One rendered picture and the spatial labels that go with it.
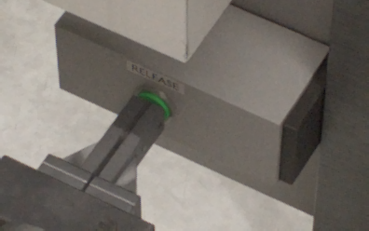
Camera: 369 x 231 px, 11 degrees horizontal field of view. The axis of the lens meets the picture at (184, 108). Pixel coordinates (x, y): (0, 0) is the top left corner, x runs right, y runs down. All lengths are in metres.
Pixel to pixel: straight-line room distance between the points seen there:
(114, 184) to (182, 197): 1.41
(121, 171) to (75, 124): 1.47
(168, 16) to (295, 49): 0.24
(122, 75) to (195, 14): 0.24
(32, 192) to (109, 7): 0.20
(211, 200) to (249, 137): 1.37
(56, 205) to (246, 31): 0.21
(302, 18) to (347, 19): 0.10
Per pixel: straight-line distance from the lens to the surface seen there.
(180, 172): 2.88
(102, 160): 1.47
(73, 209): 1.43
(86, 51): 1.52
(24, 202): 1.43
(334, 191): 1.57
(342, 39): 1.42
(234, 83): 1.47
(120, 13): 1.30
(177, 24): 1.27
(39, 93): 2.98
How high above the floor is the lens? 2.35
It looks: 53 degrees down
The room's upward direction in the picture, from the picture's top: straight up
